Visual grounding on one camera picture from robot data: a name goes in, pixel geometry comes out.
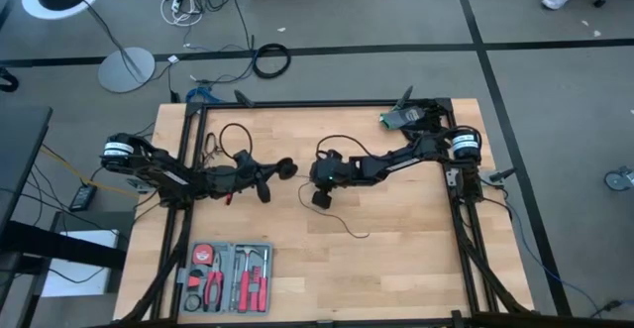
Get black frame bracket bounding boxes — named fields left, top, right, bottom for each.
left=393, top=84, right=415, bottom=112
left=233, top=88, right=256, bottom=109

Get coiled black cable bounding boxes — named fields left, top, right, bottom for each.
left=252, top=43, right=292, bottom=80

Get white ring floor lamp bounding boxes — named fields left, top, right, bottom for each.
left=21, top=0, right=157, bottom=94

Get red tape measure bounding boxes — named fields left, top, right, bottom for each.
left=191, top=243, right=215, bottom=268

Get white box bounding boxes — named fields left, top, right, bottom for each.
left=40, top=228, right=120, bottom=298

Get thin grey screwdriver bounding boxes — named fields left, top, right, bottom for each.
left=228, top=267, right=240, bottom=312

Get thin black cord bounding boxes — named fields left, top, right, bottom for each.
left=294, top=171, right=371, bottom=240

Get black power adapter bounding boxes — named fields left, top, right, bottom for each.
left=68, top=182, right=98, bottom=213

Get red handled hammer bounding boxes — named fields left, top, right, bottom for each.
left=235, top=246, right=257, bottom=314

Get brown cable loop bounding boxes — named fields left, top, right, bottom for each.
left=204, top=132, right=222, bottom=164

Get black desk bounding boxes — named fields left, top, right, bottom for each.
left=0, top=104, right=128, bottom=328

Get white power strip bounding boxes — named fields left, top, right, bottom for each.
left=158, top=0, right=205, bottom=28

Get black aluminium table frame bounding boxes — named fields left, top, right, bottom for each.
left=116, top=97, right=539, bottom=328

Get green circuit board device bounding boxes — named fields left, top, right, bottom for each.
left=379, top=107, right=428, bottom=132

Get red handled pliers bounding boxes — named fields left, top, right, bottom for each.
left=203, top=257, right=225, bottom=313

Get black work glove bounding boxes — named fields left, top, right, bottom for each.
left=410, top=98, right=456, bottom=134

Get grey caster wheel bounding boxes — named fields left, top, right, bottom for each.
left=603, top=166, right=634, bottom=193

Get grey plastic tool case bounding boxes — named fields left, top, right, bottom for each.
left=177, top=241, right=274, bottom=315

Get black camera cable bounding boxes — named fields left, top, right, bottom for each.
left=315, top=134, right=378, bottom=160
left=217, top=122, right=255, bottom=162

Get red handled screwdriver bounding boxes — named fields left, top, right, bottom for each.
left=258, top=248, right=271, bottom=313

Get blue cable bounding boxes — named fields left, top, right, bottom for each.
left=185, top=85, right=215, bottom=104

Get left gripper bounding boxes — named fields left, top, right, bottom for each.
left=212, top=161, right=287, bottom=204

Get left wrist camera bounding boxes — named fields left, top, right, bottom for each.
left=232, top=149, right=254, bottom=169

